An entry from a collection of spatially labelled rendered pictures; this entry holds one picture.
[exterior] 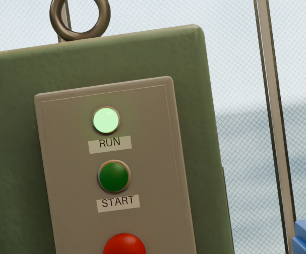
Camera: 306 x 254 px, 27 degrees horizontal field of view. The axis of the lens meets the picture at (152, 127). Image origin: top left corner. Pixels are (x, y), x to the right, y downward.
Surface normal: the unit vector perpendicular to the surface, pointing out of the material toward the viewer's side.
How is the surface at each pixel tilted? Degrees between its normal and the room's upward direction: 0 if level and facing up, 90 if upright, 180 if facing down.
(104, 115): 86
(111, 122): 92
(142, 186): 90
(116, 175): 89
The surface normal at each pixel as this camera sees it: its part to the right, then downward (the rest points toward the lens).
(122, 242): -0.04, -0.10
